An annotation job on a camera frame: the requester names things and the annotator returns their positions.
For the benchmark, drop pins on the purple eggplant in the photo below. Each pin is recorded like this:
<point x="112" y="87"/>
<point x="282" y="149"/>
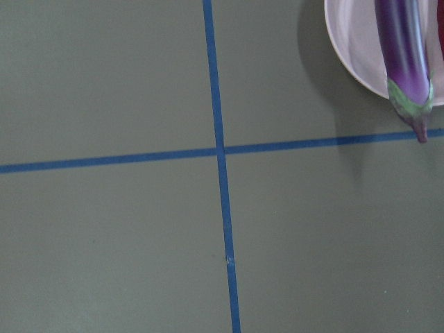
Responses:
<point x="409" y="82"/>

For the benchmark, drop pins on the pink plate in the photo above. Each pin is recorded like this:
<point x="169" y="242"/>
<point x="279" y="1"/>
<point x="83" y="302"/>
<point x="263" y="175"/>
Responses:
<point x="352" y="28"/>

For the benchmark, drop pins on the red chili pepper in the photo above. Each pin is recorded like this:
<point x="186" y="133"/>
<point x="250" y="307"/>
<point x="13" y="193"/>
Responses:
<point x="440" y="22"/>

